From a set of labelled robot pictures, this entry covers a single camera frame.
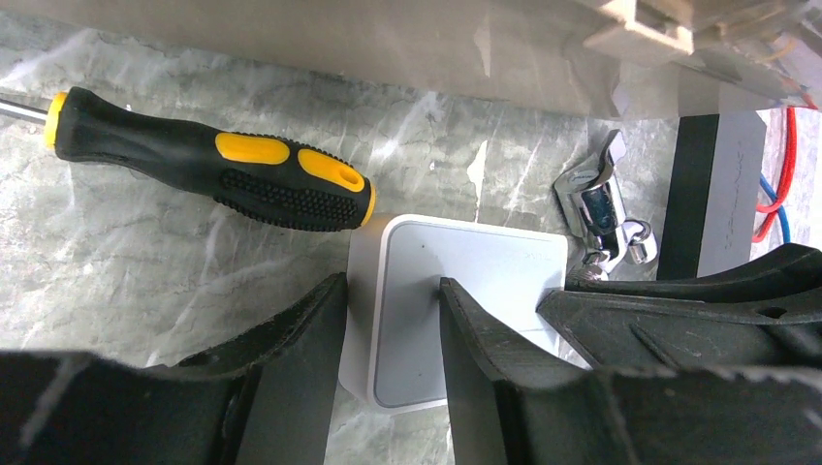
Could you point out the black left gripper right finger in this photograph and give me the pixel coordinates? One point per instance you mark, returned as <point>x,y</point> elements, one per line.
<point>510,402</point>

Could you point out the black yellow screwdriver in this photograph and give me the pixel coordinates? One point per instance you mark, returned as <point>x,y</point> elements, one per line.
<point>267,178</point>

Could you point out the chrome socket adapter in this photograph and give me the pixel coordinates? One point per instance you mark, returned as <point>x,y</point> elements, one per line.
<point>592,204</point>

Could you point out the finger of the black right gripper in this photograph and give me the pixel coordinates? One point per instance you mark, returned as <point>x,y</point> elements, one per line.
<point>623,330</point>
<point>788,269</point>

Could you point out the black network switch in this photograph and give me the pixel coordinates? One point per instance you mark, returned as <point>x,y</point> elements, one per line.
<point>713,189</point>

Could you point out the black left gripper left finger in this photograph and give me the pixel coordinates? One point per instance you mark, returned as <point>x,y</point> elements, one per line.
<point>263,397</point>

